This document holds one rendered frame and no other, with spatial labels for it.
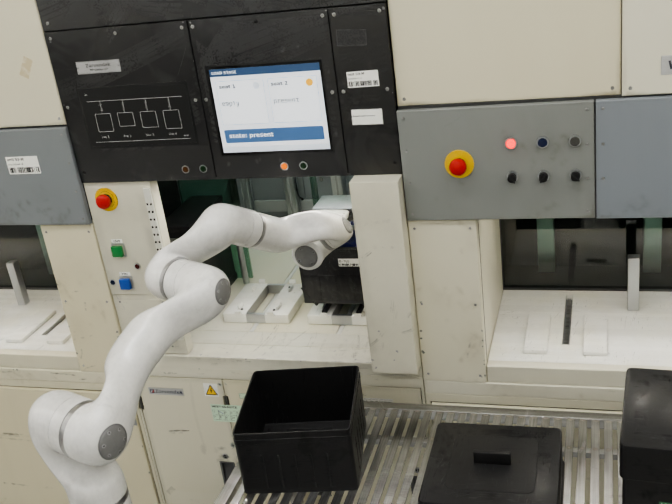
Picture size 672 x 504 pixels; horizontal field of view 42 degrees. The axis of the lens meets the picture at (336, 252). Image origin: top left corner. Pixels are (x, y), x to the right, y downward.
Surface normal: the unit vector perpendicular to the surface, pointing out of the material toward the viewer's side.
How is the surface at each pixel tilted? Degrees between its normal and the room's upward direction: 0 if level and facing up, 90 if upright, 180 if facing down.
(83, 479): 29
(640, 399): 0
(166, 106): 90
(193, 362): 90
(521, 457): 0
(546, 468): 0
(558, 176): 90
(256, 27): 90
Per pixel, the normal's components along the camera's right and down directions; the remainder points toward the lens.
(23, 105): -0.27, 0.42
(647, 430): -0.12, -0.91
